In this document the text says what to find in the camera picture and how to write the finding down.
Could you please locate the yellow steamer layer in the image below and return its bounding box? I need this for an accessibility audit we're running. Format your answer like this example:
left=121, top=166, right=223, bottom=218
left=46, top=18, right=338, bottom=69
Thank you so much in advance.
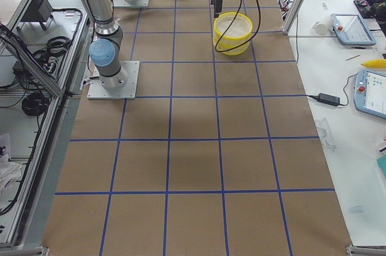
left=213, top=12, right=253, bottom=48
left=212, top=37, right=250, bottom=56

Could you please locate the white cup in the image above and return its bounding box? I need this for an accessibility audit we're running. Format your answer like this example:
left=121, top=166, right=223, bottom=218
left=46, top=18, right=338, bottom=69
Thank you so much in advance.
left=312, top=16, right=334, bottom=35

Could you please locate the far teach pendant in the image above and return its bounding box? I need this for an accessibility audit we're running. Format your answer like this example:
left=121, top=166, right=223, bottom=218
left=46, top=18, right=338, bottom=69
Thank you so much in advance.
left=330, top=14, right=376, bottom=47

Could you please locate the teach pendant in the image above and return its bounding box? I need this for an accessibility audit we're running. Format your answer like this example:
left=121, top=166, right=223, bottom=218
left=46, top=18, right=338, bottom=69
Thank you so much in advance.
left=330, top=14, right=376, bottom=47
left=353, top=69, right=385, bottom=119

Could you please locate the black power adapter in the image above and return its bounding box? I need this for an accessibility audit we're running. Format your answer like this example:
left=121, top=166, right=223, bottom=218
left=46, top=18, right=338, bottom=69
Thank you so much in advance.
left=308, top=93, right=340, bottom=107

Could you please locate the clear plastic holder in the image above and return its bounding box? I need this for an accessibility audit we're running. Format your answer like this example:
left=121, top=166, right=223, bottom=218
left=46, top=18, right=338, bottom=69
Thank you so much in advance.
left=315, top=118, right=336, bottom=150

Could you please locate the grey control box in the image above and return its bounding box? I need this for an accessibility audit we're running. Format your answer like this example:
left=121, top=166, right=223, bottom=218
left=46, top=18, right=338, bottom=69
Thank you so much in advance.
left=21, top=0, right=53, bottom=31

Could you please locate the yellow corn toy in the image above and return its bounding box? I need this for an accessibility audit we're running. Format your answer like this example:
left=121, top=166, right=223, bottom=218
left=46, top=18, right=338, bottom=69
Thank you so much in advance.
left=361, top=59, right=386, bottom=69

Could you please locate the near teach pendant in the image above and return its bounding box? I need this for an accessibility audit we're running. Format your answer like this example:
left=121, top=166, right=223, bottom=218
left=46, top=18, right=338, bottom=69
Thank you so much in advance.
left=353, top=69, right=385, bottom=119

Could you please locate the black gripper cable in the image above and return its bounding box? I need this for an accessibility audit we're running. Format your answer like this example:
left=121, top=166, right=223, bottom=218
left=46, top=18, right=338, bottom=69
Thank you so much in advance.
left=214, top=0, right=261, bottom=53

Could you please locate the coiled black cable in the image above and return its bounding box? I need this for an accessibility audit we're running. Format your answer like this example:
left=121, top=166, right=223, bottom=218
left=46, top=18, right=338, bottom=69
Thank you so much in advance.
left=21, top=91, right=49, bottom=117

